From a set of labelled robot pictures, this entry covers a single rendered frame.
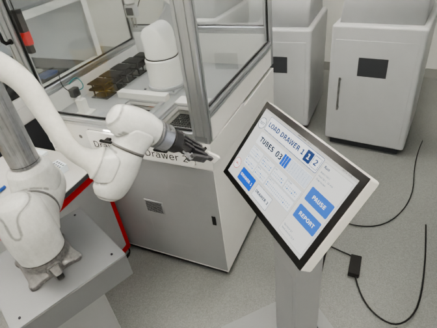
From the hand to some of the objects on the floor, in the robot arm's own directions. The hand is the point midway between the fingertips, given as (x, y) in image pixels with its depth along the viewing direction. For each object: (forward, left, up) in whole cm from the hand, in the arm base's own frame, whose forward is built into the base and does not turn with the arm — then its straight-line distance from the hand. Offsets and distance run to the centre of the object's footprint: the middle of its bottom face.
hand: (211, 157), depth 131 cm
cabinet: (+37, +90, -101) cm, 140 cm away
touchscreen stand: (+3, -24, -106) cm, 109 cm away
